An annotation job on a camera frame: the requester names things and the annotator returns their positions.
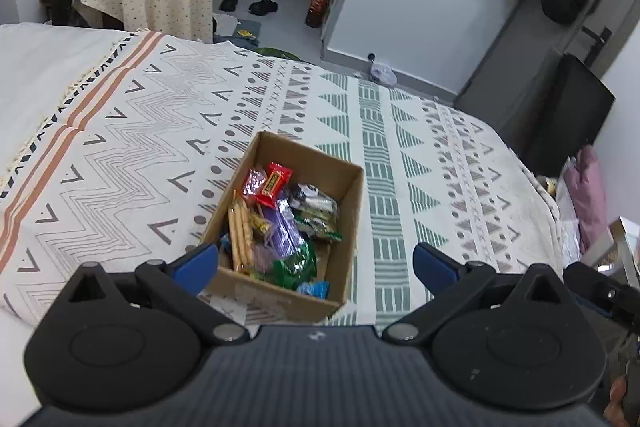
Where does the black door handle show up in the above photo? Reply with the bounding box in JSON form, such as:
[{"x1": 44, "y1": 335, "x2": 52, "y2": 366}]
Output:
[{"x1": 581, "y1": 27, "x2": 612, "y2": 68}]

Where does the white bed sheet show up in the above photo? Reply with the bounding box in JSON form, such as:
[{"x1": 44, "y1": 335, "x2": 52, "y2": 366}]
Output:
[{"x1": 0, "y1": 23, "x2": 136, "y2": 408}]

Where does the pink cloth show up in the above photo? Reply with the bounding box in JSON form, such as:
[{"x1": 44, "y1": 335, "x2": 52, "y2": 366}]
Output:
[{"x1": 563, "y1": 145, "x2": 608, "y2": 253}]

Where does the glass side table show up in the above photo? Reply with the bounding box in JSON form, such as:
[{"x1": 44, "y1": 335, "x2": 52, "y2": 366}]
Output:
[{"x1": 582, "y1": 216, "x2": 640, "y2": 290}]

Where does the small red candy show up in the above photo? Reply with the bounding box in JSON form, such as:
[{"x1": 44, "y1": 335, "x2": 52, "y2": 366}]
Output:
[{"x1": 242, "y1": 168, "x2": 267, "y2": 202}]

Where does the orange biscuit packet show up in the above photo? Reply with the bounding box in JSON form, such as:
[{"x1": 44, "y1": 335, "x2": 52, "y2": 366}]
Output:
[{"x1": 227, "y1": 192, "x2": 256, "y2": 274}]

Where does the clear plastic bag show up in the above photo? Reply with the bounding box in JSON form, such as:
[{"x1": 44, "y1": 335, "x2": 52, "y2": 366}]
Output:
[{"x1": 370, "y1": 63, "x2": 398, "y2": 86}]

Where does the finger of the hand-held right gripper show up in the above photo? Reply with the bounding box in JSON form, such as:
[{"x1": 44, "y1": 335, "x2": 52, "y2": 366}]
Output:
[{"x1": 563, "y1": 261, "x2": 640, "y2": 334}]

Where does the brown cardboard box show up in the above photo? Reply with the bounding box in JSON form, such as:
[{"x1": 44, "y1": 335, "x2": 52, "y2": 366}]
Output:
[{"x1": 200, "y1": 131, "x2": 365, "y2": 323}]

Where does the patterned blanket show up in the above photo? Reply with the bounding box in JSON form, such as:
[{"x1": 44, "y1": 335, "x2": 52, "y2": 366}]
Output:
[{"x1": 0, "y1": 30, "x2": 566, "y2": 328}]

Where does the person's right hand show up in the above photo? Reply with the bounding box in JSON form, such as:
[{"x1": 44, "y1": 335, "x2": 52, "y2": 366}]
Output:
[{"x1": 602, "y1": 374, "x2": 635, "y2": 427}]

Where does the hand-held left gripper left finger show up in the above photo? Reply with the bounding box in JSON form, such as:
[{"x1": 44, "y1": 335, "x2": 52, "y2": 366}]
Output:
[{"x1": 50, "y1": 241, "x2": 252, "y2": 347}]

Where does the bright green snack packet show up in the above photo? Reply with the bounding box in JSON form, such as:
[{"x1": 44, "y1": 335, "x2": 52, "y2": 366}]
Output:
[{"x1": 270, "y1": 242, "x2": 318, "y2": 291}]

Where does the grey floor scale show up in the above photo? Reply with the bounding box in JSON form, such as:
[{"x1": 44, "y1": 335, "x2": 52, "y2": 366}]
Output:
[{"x1": 232, "y1": 21, "x2": 261, "y2": 46}]

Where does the black flat panel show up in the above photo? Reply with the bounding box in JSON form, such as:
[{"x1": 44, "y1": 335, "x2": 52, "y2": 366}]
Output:
[{"x1": 524, "y1": 53, "x2": 616, "y2": 178}]

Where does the red snack packet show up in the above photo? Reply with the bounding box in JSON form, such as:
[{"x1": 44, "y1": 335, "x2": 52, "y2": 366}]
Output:
[{"x1": 257, "y1": 162, "x2": 294, "y2": 208}]

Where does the long purple snack packet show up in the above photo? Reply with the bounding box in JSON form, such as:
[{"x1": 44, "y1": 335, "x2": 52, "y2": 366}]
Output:
[{"x1": 270, "y1": 199, "x2": 308, "y2": 258}]

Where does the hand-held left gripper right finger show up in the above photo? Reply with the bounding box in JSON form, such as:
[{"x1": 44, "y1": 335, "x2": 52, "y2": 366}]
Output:
[{"x1": 381, "y1": 241, "x2": 582, "y2": 347}]

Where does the black and white snack packet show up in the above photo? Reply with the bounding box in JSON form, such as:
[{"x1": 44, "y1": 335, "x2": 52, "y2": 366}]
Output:
[{"x1": 291, "y1": 183, "x2": 339, "y2": 223}]

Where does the white floor pad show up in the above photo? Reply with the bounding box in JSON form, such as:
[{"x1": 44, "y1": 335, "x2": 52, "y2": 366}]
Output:
[{"x1": 214, "y1": 14, "x2": 241, "y2": 38}]

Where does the grey door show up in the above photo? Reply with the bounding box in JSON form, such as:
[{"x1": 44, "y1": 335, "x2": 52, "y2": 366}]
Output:
[{"x1": 454, "y1": 0, "x2": 628, "y2": 142}]

